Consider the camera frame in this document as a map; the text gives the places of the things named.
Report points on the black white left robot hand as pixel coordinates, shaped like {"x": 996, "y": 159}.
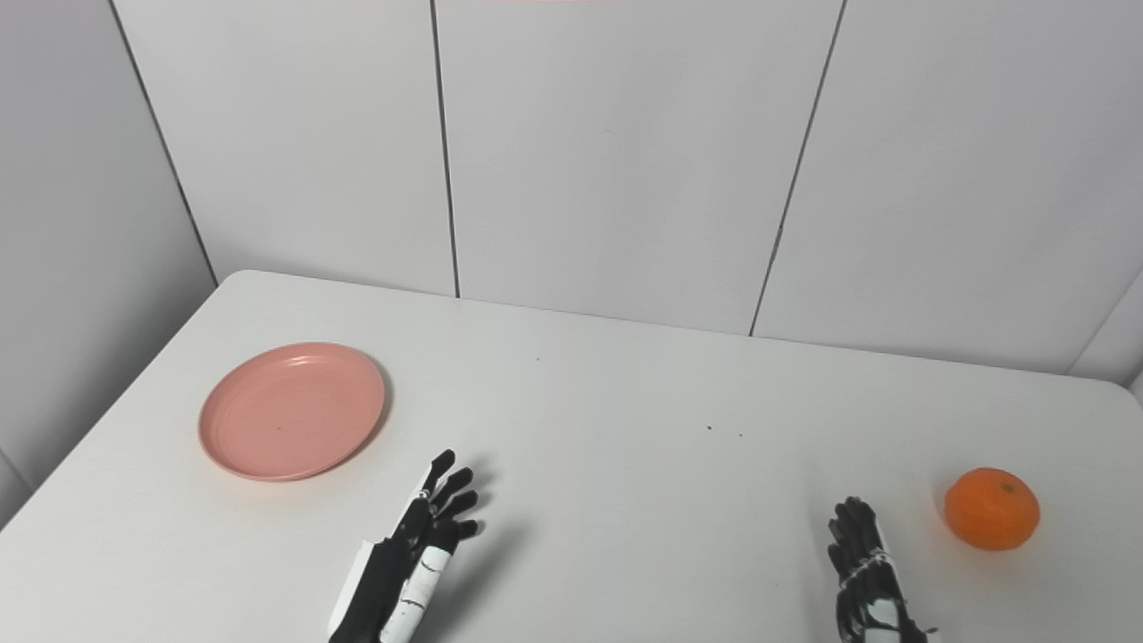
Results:
{"x": 379, "y": 589}

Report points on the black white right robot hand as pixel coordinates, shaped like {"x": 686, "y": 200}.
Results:
{"x": 866, "y": 589}

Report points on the pink round plate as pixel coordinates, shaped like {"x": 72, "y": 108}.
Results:
{"x": 293, "y": 413}

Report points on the orange fruit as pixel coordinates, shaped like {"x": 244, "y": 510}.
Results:
{"x": 992, "y": 509}

